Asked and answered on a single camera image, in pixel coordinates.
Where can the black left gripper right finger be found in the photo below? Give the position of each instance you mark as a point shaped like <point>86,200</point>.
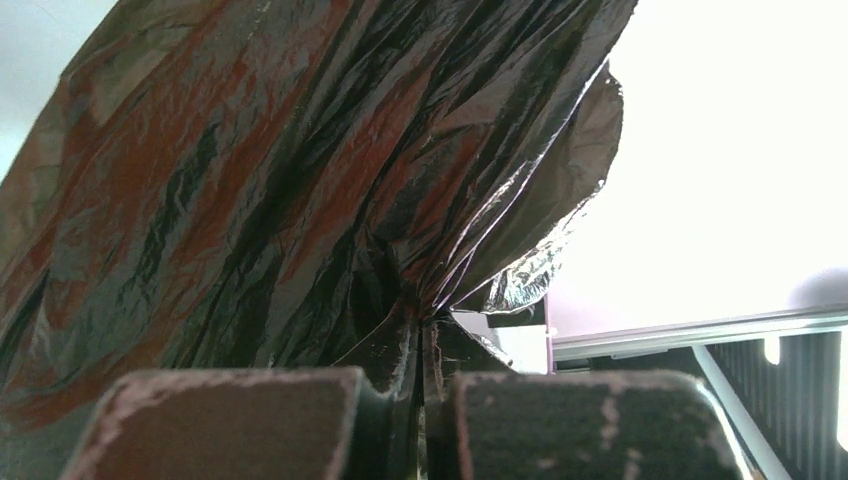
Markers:
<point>604,425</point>

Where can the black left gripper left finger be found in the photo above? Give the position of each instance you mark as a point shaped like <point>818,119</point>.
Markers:
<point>223,424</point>

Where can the black plastic trash bag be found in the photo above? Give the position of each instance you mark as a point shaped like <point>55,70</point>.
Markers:
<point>218,184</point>

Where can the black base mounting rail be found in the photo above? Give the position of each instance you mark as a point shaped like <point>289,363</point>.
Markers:
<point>781,377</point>

